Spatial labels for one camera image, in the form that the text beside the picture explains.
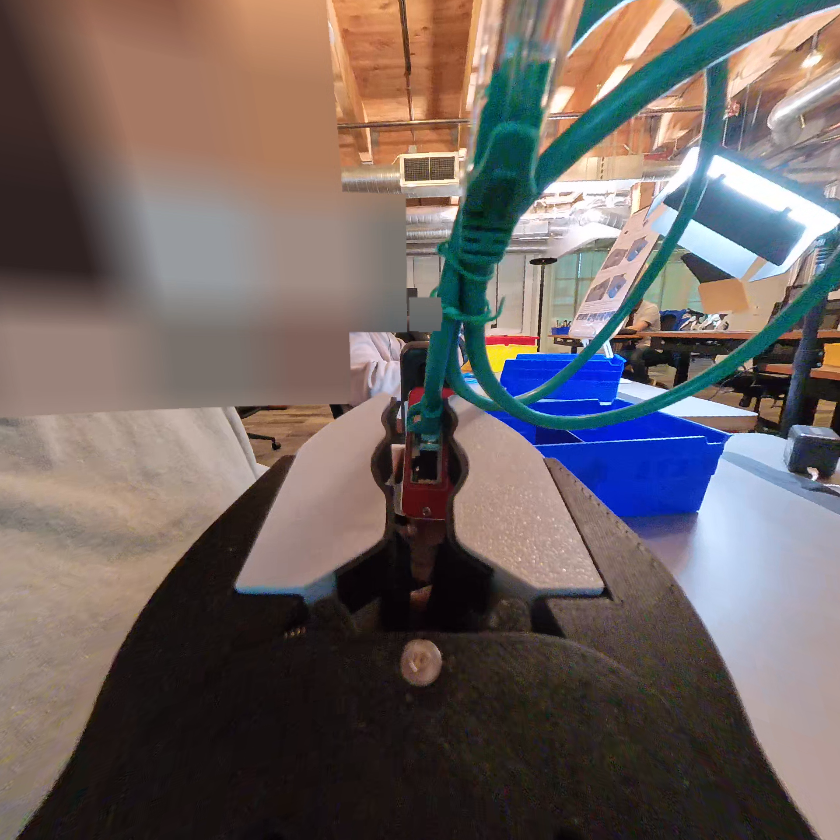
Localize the black lamp pole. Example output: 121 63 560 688
781 249 837 437

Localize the black office chair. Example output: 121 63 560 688
735 357 785 431

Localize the wooden desk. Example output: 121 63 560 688
551 328 840 395

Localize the silver air duct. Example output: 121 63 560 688
341 167 403 193
766 72 840 142

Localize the yellow storage bin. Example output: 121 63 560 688
462 344 540 375

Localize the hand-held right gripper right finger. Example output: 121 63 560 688
448 399 606 602

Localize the poster board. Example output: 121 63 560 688
570 206 659 339

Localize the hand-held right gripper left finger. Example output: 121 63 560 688
235 392 404 605

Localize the blue divided plastic bin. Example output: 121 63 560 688
489 397 731 519

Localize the light panel lamp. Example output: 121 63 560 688
646 147 840 315

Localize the green network cable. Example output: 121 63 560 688
406 0 840 454

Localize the dark grey charger block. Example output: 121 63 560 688
784 424 840 479

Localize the white air vent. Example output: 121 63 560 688
399 151 460 188

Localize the black tape strip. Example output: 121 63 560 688
725 451 840 516

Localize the black floor lamp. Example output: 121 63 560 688
528 257 559 352

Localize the red cable coupler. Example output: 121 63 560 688
400 386 455 521

